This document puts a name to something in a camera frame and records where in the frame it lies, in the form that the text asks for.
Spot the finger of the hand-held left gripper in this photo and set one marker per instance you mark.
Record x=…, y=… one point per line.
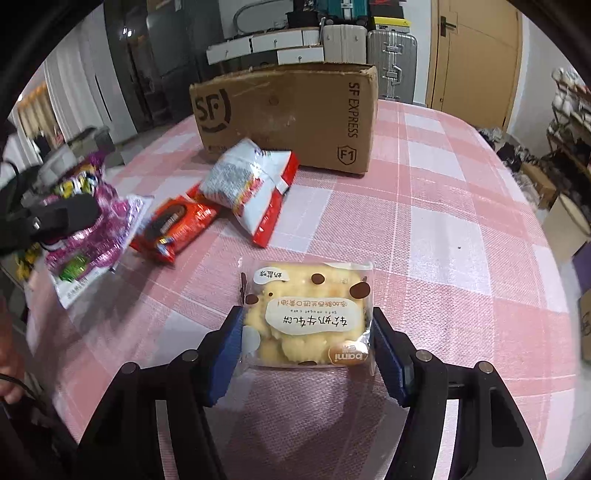
x=64, y=217

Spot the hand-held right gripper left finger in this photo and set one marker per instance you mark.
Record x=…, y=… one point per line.
x=221, y=360

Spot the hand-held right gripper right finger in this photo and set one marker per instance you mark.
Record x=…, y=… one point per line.
x=392, y=364

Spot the purple snack packet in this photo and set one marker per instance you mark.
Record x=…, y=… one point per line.
x=106, y=230

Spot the yellow biscuit packet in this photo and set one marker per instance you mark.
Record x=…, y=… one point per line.
x=304, y=318

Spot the brown cardboard box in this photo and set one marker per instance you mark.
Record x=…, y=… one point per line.
x=286, y=120

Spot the red packet dark cookie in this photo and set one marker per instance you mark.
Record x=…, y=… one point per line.
x=175, y=221

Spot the white curtain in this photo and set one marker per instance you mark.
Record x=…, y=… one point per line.
x=78, y=83

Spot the pink checked blanket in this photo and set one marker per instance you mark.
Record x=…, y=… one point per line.
x=438, y=230

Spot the white red-edged snack packet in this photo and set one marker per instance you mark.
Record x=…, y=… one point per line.
x=244, y=184

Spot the open cardboard box cat print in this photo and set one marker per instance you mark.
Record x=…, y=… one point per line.
x=585, y=327

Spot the grey fridge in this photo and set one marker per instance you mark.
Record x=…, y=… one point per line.
x=178, y=46

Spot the purple bag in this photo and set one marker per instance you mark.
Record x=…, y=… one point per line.
x=582, y=277

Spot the cream round bin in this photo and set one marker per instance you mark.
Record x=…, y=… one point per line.
x=563, y=226

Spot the pile of floor shoes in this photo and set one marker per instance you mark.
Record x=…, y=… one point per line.
x=508, y=150

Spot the white dressing table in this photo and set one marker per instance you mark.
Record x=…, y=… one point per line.
x=268, y=44

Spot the arched white mirror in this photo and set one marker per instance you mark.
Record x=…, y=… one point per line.
x=263, y=23

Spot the wooden shoe rack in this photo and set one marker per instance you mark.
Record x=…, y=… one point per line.
x=572, y=138

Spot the silver suitcase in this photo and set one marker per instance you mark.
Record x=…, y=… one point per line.
x=392, y=55

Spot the black bag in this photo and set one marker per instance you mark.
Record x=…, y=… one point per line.
x=302, y=18

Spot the wooden door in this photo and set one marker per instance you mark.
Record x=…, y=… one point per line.
x=480, y=55

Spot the rows of racked shoes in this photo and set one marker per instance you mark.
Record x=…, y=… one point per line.
x=570, y=92

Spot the cream suitcase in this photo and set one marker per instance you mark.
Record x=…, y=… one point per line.
x=344, y=41

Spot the yellow black shoe box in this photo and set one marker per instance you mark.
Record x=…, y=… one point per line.
x=392, y=25

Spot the teal suitcase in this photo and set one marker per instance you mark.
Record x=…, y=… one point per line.
x=353, y=8

